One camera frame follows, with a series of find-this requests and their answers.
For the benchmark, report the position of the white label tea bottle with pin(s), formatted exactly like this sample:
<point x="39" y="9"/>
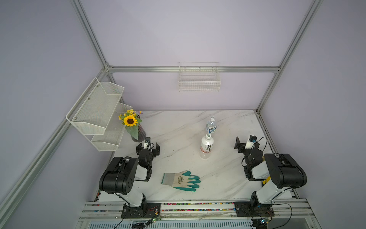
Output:
<point x="206" y="147"/>

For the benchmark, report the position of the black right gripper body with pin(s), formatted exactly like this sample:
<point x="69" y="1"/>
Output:
<point x="241" y="147"/>

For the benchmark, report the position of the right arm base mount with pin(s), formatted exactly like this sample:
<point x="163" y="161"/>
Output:
<point x="247" y="209"/>

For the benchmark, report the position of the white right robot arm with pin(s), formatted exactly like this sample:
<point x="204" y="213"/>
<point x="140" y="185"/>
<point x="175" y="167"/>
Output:
<point x="283" y="172"/>

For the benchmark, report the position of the dark glass flower vase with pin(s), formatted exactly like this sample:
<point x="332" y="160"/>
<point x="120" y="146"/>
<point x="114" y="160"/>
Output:
<point x="141" y="134"/>

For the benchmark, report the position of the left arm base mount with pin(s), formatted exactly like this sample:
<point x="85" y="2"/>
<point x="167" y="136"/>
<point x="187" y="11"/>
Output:
<point x="145" y="211"/>

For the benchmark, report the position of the clear small water bottle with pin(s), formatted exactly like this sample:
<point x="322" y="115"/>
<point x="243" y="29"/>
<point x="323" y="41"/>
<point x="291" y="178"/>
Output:
<point x="211" y="126"/>

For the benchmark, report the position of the white green bottle cap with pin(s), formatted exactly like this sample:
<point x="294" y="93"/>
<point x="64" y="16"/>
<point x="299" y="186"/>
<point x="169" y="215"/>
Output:
<point x="208" y="135"/>

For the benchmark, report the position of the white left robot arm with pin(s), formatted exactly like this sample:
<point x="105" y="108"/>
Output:
<point x="122" y="172"/>

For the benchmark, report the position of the yellow black work glove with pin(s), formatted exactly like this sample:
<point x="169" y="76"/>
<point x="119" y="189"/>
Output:
<point x="266" y="180"/>

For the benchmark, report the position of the white mesh shelf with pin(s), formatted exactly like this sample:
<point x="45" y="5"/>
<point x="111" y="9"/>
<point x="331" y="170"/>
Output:
<point x="93" y="111"/>
<point x="112" y="137"/>

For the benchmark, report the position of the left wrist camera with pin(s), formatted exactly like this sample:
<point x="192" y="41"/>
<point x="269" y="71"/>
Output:
<point x="147" y="141"/>

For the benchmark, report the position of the white wire wall basket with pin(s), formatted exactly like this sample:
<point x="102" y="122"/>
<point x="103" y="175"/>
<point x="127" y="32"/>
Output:
<point x="199" y="77"/>

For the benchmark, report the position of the white mesh upper shelf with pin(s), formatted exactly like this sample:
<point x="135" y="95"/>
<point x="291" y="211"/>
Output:
<point x="93" y="111"/>

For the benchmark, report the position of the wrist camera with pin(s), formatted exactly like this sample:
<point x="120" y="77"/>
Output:
<point x="251" y="142"/>
<point x="147" y="141"/>

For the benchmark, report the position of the green white work glove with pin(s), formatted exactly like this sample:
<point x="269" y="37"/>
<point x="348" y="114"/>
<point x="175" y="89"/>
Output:
<point x="184" y="181"/>

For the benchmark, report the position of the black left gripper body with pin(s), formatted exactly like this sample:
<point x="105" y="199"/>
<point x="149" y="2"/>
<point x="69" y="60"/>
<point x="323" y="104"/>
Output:
<point x="154" y="152"/>

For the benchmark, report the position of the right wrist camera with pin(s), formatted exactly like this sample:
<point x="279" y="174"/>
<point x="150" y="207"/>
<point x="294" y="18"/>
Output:
<point x="251" y="142"/>

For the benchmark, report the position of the artificial sunflower bouquet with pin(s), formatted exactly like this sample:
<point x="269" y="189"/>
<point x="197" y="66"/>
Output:
<point x="130" y="120"/>

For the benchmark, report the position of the white mesh lower shelf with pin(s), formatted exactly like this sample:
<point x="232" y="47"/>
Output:
<point x="112" y="137"/>

